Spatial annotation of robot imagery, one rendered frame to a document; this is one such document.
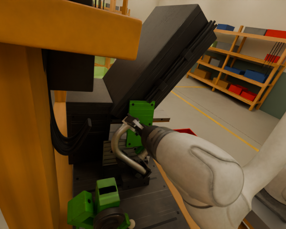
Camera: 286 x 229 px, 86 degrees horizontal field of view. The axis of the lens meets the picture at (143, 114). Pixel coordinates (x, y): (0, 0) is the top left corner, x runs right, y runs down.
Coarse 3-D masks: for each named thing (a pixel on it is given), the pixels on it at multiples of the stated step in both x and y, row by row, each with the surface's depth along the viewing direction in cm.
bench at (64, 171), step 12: (60, 108) 118; (60, 120) 105; (60, 156) 80; (60, 168) 74; (72, 168) 75; (60, 180) 68; (72, 180) 70; (60, 192) 64; (72, 192) 65; (60, 204) 60; (60, 216) 57; (60, 228) 54; (72, 228) 56
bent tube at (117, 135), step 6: (120, 126) 60; (126, 126) 60; (114, 132) 61; (120, 132) 60; (114, 138) 60; (114, 144) 60; (114, 150) 61; (120, 150) 63; (120, 156) 63; (126, 156) 64; (126, 162) 65; (132, 162) 66; (138, 168) 68; (144, 168) 70
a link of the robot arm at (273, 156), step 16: (272, 144) 35; (256, 160) 37; (272, 160) 34; (256, 176) 35; (272, 176) 35; (256, 192) 35; (192, 208) 32; (208, 208) 30; (224, 208) 31; (240, 208) 32; (208, 224) 33; (224, 224) 32
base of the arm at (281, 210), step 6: (258, 192) 78; (264, 192) 75; (258, 198) 76; (264, 198) 75; (270, 198) 73; (270, 204) 73; (276, 204) 72; (282, 204) 70; (276, 210) 71; (282, 210) 71; (282, 216) 69
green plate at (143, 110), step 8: (136, 104) 63; (144, 104) 65; (152, 104) 66; (128, 112) 64; (136, 112) 64; (144, 112) 66; (152, 112) 67; (144, 120) 67; (152, 120) 69; (128, 136) 66; (136, 136) 68; (128, 144) 67; (136, 144) 69
